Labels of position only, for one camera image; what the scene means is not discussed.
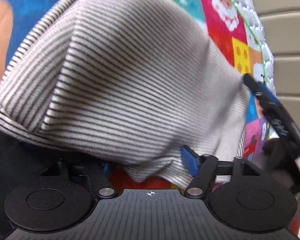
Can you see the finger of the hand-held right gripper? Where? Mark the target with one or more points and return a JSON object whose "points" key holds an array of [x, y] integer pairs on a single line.
{"points": [[256, 87]]}

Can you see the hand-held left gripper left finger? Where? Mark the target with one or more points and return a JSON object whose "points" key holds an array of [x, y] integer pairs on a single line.
{"points": [[105, 192]]}

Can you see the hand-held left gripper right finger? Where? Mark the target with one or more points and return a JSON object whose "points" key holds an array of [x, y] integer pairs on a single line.
{"points": [[188, 160]]}

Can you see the beige ribbed top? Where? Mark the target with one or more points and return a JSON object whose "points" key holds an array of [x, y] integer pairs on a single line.
{"points": [[140, 80]]}

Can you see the beige padded headboard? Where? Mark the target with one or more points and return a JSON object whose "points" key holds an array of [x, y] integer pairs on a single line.
{"points": [[290, 42]]}

